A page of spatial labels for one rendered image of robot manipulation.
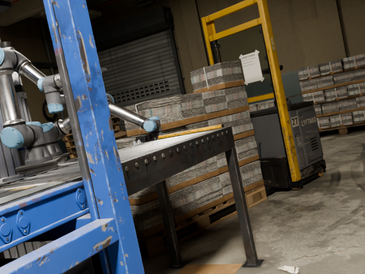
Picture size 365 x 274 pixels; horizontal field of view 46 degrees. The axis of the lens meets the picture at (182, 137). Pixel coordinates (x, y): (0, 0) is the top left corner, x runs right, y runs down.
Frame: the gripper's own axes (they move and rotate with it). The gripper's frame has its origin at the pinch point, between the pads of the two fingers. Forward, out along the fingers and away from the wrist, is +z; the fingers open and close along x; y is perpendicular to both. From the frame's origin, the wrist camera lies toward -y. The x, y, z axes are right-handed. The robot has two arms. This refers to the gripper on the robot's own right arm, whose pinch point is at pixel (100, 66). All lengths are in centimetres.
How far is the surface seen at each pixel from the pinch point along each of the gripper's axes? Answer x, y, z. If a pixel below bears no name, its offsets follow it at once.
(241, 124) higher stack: -190, 25, 34
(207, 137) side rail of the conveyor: -17, 43, 44
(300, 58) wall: -758, -138, 91
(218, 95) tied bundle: -165, 0, 23
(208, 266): -61, 116, 20
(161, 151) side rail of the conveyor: 28, 48, 35
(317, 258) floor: -58, 117, 83
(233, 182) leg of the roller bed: -50, 69, 46
